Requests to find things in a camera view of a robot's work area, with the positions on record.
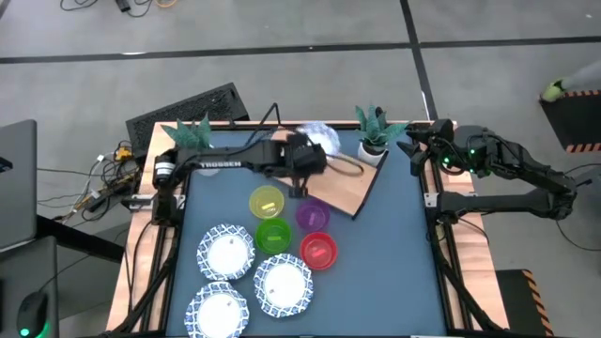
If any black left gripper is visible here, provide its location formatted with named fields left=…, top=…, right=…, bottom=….
left=279, top=132, right=329, bottom=199

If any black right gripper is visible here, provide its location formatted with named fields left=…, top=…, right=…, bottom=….
left=396, top=126, right=470, bottom=177

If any green plastic bowl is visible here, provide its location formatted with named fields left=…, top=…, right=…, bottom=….
left=254, top=217, right=293, bottom=255

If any blue patterned paper bowl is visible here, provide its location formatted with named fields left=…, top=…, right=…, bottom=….
left=184, top=280, right=251, bottom=338
left=195, top=223, right=257, bottom=282
left=253, top=253, right=315, bottom=319
left=295, top=120, right=342, bottom=159

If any purple plastic bowl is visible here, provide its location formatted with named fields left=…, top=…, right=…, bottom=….
left=295, top=197, right=331, bottom=233

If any yellow plastic bowl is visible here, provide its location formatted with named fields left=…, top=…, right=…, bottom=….
left=248, top=184, right=286, bottom=221

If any green plant in white pot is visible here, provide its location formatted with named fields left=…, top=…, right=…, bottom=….
left=354, top=103, right=409, bottom=168
left=161, top=114, right=221, bottom=178

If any red plastic bowl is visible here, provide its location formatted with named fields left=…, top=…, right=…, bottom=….
left=299, top=231, right=339, bottom=271

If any blue table mat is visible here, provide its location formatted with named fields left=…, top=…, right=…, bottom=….
left=165, top=129, right=448, bottom=337

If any black perforated panel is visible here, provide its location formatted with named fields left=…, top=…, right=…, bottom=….
left=125, top=82, right=251, bottom=154

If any person's shoe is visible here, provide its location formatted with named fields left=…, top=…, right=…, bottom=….
left=539, top=78, right=570, bottom=102

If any black mat with orange stripes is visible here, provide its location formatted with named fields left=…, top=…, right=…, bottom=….
left=495, top=269, right=556, bottom=338
left=538, top=89, right=601, bottom=154

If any person's leg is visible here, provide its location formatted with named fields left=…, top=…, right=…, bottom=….
left=561, top=58, right=601, bottom=93

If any black power strip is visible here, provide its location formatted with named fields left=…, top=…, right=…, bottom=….
left=86, top=185, right=142, bottom=213

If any black desk bar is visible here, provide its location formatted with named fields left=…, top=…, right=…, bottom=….
left=36, top=214, right=126, bottom=263

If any grey laptop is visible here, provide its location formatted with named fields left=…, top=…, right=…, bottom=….
left=0, top=118, right=39, bottom=251

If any black computer mouse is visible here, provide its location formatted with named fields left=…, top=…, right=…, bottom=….
left=16, top=290, right=51, bottom=338

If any grey desk pad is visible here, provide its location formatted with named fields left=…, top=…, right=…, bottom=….
left=0, top=235, right=60, bottom=338

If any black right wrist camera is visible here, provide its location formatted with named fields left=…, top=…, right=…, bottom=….
left=431, top=118, right=456, bottom=140

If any wooden shelf with black frame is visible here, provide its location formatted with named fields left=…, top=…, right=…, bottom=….
left=242, top=101, right=390, bottom=221

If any black table frame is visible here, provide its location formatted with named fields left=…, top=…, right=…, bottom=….
left=100, top=119, right=516, bottom=338

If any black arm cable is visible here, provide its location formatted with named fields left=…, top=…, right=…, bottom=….
left=555, top=218, right=601, bottom=253

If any thin grey cable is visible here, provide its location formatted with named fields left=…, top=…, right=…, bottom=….
left=37, top=165, right=98, bottom=178

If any thin mouse cable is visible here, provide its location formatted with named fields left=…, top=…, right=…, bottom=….
left=35, top=224, right=128, bottom=295

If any black floor cable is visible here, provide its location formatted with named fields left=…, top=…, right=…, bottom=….
left=59, top=0, right=100, bottom=12

